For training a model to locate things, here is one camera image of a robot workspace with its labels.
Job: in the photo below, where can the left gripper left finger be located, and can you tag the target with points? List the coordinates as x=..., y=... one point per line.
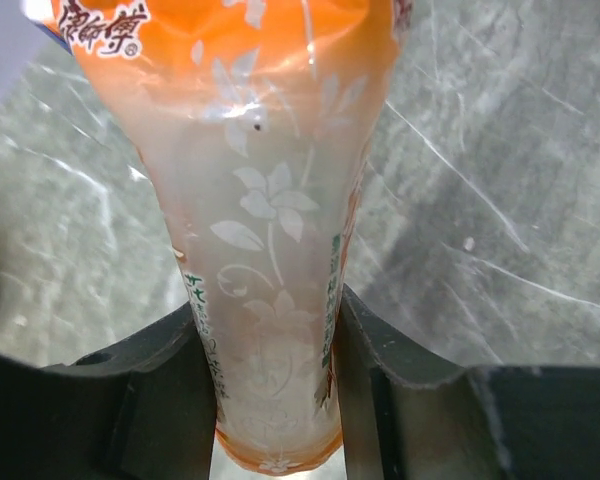
x=142, y=408

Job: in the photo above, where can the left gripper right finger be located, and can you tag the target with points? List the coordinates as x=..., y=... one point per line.
x=408, y=413

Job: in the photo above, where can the orange drink bottle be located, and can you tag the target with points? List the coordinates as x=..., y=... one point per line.
x=254, y=122

